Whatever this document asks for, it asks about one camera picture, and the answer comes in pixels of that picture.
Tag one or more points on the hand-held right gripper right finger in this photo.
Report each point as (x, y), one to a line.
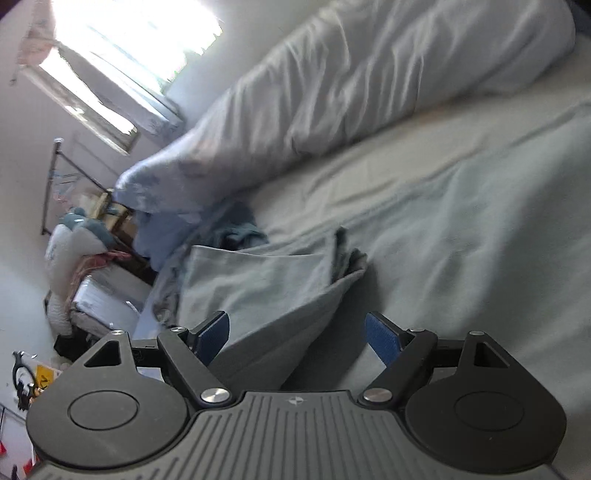
(381, 339)

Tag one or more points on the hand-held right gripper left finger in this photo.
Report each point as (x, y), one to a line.
(214, 337)

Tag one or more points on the black metal clothes rack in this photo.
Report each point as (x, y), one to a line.
(50, 184)

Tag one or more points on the blue crumpled cloth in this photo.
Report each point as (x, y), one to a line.
(240, 233)

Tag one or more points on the white plastic box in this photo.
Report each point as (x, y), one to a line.
(111, 295)

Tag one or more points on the pink cloth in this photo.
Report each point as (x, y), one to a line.
(99, 262)

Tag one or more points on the wooden furniture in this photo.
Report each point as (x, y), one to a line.
(121, 217)

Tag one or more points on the blue and white plush toy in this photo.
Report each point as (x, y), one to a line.
(69, 249)

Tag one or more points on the black metal object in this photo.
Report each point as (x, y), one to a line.
(21, 369)

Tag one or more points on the light curtain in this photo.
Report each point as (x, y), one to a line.
(138, 108)

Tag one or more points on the light grey duvet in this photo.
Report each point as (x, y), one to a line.
(346, 83)

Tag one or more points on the window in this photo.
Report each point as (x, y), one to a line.
(138, 32)

